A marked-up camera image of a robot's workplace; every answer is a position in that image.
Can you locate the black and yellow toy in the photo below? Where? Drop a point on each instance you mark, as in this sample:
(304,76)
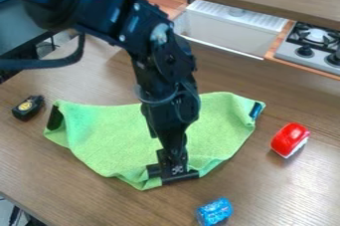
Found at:
(27,107)

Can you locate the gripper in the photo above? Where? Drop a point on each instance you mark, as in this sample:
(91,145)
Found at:
(173,162)

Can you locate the blue toy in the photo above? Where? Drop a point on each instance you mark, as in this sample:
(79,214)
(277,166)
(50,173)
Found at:
(214,211)

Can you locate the red and white toy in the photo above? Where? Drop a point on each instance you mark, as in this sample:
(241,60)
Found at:
(288,138)

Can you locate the toy sink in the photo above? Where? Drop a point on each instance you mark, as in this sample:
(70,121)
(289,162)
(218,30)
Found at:
(230,29)

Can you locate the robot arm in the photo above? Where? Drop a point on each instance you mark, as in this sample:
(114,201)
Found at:
(110,14)

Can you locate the green cloth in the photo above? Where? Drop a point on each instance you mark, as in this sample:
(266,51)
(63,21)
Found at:
(106,133)

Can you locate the toy stove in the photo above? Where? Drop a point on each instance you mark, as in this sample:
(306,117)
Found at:
(312,49)

